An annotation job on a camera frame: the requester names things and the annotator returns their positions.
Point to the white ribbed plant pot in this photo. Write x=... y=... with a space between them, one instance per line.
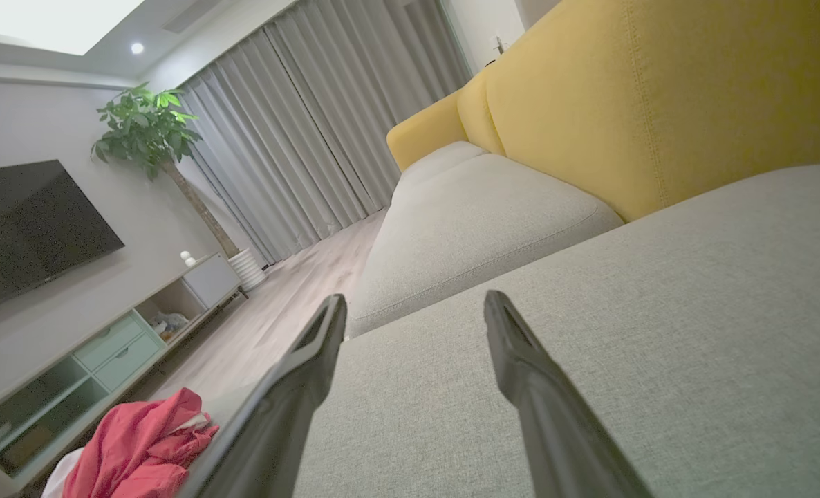
x=247 y=270

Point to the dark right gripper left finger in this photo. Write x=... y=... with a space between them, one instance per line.
x=278 y=443

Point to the ceiling air vent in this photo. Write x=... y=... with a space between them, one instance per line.
x=192 y=14

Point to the yellow sofa armrest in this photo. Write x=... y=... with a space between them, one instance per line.
x=424 y=131

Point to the bright ceiling light panel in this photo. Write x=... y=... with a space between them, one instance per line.
x=50 y=21

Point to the red shorts white stripe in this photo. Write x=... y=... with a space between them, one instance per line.
x=147 y=422

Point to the black flat screen television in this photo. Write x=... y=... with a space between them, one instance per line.
x=30 y=228

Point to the white and mint TV cabinet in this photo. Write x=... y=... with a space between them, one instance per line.
x=123 y=349

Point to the yellow sofa back cushion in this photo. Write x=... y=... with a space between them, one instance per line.
x=479 y=111
x=659 y=90

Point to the grey pleated curtain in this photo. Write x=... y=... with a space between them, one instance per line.
x=368 y=90
x=278 y=152

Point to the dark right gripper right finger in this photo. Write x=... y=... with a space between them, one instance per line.
x=562 y=443

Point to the pale soft toy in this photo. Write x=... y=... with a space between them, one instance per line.
x=169 y=324

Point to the green leafy indoor tree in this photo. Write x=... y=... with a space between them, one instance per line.
x=147 y=128

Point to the small white ornament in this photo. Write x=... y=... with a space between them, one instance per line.
x=187 y=259

